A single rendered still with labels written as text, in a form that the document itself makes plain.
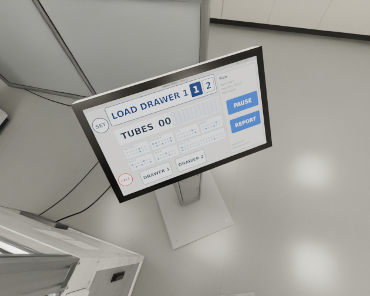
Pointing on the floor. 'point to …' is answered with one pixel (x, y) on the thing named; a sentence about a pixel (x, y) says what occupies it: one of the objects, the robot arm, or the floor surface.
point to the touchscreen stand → (192, 209)
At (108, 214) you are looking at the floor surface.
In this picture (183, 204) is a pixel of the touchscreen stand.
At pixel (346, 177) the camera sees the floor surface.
